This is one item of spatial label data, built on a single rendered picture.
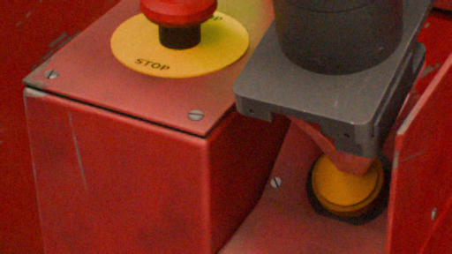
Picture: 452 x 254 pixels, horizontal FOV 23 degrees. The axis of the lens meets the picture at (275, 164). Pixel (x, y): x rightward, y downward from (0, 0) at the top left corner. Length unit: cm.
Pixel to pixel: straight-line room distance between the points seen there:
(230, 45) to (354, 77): 11
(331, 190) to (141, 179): 10
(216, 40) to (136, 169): 9
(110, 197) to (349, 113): 15
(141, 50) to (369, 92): 15
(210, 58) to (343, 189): 10
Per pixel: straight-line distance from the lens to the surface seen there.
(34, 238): 107
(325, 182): 59
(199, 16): 57
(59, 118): 57
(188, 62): 57
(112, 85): 56
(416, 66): 52
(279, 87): 49
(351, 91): 48
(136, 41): 59
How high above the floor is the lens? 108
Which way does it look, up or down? 36 degrees down
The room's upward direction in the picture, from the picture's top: 1 degrees clockwise
